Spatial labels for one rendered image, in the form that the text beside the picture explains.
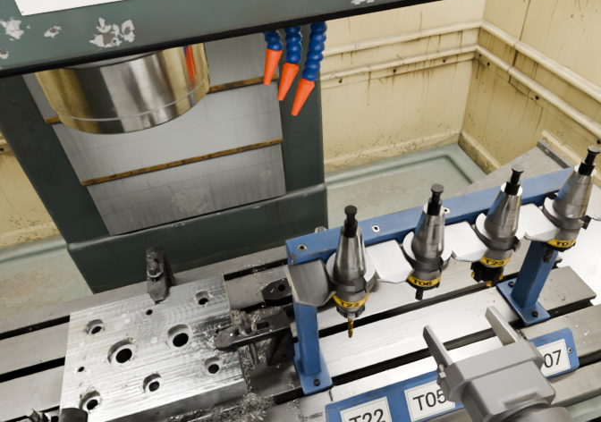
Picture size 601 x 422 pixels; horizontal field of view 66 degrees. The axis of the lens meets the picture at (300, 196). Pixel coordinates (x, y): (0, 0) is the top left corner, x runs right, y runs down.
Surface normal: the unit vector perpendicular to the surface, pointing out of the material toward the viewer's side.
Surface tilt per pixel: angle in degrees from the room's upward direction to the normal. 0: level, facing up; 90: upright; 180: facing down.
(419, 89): 90
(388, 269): 0
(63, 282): 0
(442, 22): 90
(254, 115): 91
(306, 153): 90
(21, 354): 0
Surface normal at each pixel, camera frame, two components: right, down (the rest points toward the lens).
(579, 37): -0.96, 0.20
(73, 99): -0.30, 0.65
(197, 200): 0.27, 0.62
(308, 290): -0.07, -0.75
